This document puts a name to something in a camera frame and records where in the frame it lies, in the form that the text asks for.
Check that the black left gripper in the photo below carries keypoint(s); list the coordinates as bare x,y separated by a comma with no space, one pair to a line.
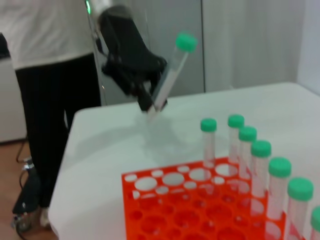
127,47

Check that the person in white shirt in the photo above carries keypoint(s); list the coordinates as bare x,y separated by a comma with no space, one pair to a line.
50,32

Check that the orange plastic test tube rack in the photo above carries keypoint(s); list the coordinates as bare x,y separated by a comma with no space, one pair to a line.
190,215

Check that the green capped clear test tube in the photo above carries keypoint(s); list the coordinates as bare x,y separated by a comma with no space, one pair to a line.
260,148
280,166
208,124
186,42
316,220
236,120
247,133
300,188

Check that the black floor equipment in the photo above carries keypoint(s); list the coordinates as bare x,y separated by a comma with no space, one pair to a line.
27,195

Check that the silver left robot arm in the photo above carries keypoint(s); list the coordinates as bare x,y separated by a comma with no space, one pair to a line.
100,5

